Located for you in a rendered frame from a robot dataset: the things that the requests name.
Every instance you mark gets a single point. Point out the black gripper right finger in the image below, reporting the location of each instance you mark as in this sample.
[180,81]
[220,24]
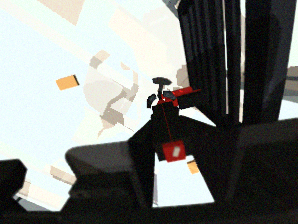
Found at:
[218,152]

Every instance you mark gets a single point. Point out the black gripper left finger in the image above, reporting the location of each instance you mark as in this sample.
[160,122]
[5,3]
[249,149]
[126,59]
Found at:
[136,156]

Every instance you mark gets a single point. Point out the orange rectangular block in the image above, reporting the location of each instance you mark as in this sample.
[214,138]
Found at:
[67,82]

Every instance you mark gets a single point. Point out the brown rectangular block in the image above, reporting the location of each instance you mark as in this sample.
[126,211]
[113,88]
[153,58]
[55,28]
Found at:
[192,167]

